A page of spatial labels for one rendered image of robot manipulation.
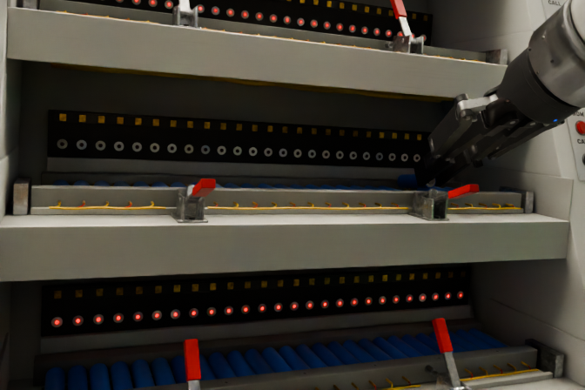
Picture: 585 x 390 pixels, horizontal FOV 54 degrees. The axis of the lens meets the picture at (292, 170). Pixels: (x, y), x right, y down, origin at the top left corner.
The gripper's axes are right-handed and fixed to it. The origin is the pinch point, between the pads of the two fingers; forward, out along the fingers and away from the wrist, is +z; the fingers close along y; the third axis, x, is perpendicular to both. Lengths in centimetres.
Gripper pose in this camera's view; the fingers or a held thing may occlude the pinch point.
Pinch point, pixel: (441, 164)
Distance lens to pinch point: 71.9
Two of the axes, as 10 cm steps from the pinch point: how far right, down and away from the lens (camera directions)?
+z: -3.3, 4.2, 8.5
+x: 1.3, 9.1, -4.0
